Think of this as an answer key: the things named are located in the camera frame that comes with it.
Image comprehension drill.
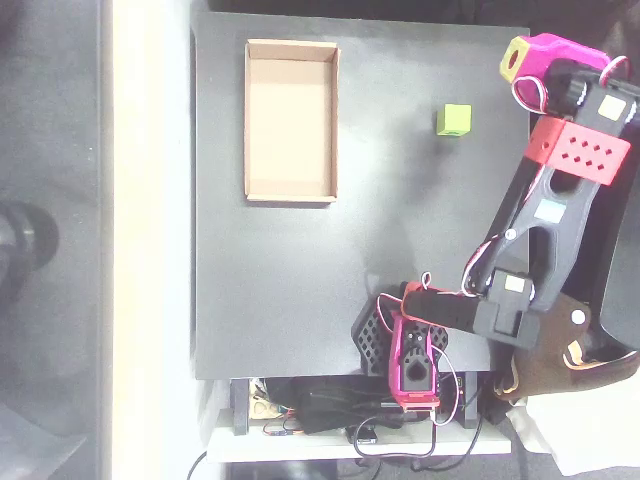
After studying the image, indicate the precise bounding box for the green cube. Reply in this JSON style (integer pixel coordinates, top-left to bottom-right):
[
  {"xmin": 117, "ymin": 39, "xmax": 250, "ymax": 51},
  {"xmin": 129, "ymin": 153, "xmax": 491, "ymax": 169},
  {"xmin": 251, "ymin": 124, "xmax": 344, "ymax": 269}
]
[{"xmin": 435, "ymin": 103, "xmax": 473, "ymax": 137}]

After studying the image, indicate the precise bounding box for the black perforated arm base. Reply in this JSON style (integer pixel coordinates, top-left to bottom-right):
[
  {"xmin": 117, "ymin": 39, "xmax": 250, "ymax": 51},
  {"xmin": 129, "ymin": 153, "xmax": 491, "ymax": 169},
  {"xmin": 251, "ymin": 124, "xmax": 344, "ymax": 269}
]
[{"xmin": 351, "ymin": 298, "xmax": 450, "ymax": 377}]

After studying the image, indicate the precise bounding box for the shallow cardboard box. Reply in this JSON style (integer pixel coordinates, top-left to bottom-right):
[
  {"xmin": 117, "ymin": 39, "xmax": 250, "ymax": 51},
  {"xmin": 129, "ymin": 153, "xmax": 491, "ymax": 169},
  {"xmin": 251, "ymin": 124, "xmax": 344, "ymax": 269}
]
[{"xmin": 243, "ymin": 38, "xmax": 341, "ymax": 204}]

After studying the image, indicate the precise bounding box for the dark brown fabric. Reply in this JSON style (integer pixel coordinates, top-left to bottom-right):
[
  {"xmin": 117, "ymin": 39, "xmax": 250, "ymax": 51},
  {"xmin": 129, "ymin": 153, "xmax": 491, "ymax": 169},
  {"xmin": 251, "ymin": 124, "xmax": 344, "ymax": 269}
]
[{"xmin": 519, "ymin": 0, "xmax": 640, "ymax": 146}]

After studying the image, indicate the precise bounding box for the black chair part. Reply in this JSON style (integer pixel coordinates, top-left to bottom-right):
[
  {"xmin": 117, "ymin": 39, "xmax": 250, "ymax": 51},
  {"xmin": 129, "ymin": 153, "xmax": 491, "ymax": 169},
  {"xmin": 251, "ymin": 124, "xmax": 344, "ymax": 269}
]
[{"xmin": 597, "ymin": 209, "xmax": 640, "ymax": 351}]

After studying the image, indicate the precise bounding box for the brown felt bag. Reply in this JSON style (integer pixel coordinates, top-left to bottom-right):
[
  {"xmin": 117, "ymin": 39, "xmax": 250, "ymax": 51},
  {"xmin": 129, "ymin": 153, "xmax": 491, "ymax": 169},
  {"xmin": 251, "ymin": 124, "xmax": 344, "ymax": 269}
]
[{"xmin": 492, "ymin": 292, "xmax": 640, "ymax": 401}]

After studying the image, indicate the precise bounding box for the black table clamp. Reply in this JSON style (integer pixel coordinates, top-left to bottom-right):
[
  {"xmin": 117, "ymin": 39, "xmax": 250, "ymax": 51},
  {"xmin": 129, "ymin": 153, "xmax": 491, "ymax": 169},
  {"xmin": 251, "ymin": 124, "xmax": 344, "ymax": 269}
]
[
  {"xmin": 463, "ymin": 372, "xmax": 482, "ymax": 430},
  {"xmin": 230, "ymin": 378, "xmax": 250, "ymax": 436}
]

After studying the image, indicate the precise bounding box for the white cloth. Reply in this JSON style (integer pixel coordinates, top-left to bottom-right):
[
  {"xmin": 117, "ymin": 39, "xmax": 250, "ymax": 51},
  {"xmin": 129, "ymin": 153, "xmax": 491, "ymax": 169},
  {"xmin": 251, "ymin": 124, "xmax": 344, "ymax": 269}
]
[{"xmin": 509, "ymin": 394, "xmax": 640, "ymax": 479}]

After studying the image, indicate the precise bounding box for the black pouch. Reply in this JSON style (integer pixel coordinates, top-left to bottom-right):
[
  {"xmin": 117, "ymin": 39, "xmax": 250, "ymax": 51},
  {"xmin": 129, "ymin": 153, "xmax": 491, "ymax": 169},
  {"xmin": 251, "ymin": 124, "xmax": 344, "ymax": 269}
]
[{"xmin": 292, "ymin": 375, "xmax": 404, "ymax": 435}]

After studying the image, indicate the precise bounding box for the black usb connector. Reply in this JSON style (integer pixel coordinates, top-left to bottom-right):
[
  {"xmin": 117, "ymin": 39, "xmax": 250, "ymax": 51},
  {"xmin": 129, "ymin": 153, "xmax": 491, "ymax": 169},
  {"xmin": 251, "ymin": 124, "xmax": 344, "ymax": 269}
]
[{"xmin": 345, "ymin": 423, "xmax": 380, "ymax": 446}]

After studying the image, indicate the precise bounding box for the light wooden piece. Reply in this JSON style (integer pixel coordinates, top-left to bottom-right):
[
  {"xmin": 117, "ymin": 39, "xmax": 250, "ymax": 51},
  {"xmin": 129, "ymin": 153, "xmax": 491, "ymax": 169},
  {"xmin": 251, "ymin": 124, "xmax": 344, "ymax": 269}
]
[{"xmin": 248, "ymin": 392, "xmax": 280, "ymax": 420}]

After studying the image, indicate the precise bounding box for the small controller circuit board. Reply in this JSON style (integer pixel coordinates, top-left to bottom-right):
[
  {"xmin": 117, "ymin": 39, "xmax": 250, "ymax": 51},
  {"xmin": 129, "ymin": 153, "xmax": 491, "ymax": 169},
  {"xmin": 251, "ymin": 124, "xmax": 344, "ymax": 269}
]
[{"xmin": 262, "ymin": 419, "xmax": 307, "ymax": 437}]

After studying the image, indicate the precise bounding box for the white shelf board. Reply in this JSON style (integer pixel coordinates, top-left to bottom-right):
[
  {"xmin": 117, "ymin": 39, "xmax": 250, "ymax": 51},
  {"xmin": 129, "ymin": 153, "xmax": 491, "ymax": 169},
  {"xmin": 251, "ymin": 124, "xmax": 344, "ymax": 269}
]
[{"xmin": 205, "ymin": 407, "xmax": 512, "ymax": 464}]

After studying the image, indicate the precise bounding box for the dark cylindrical object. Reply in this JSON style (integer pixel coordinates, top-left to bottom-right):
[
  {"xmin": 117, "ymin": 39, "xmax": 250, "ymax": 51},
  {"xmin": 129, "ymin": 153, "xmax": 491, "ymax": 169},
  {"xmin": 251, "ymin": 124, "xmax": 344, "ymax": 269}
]
[{"xmin": 0, "ymin": 201, "xmax": 61, "ymax": 301}]

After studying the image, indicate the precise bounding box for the red white servo wire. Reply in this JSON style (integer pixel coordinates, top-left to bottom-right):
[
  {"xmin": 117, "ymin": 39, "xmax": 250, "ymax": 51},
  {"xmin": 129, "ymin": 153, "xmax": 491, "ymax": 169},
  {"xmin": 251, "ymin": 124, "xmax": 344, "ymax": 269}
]
[{"xmin": 374, "ymin": 54, "xmax": 631, "ymax": 427}]

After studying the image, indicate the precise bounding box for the black looped cable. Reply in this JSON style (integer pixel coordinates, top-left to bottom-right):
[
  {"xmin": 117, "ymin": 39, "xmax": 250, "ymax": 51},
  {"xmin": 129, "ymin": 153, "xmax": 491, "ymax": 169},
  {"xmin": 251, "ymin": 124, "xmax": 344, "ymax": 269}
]
[{"xmin": 352, "ymin": 419, "xmax": 484, "ymax": 472}]

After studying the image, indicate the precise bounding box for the black power cable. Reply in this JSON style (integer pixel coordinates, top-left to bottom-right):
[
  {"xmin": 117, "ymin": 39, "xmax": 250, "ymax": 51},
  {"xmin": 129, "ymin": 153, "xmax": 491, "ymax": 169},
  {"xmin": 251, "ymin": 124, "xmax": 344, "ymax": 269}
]
[{"xmin": 187, "ymin": 449, "xmax": 209, "ymax": 480}]

